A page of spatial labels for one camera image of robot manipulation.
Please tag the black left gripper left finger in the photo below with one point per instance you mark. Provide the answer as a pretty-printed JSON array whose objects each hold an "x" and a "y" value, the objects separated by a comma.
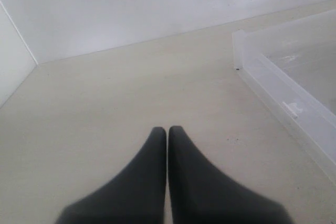
[{"x": 135, "y": 195}]

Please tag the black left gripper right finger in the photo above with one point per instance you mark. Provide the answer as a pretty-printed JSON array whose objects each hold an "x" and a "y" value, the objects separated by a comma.
[{"x": 201, "y": 193}]

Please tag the clear plastic storage box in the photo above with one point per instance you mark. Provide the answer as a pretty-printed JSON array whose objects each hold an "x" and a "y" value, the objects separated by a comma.
[{"x": 291, "y": 67}]

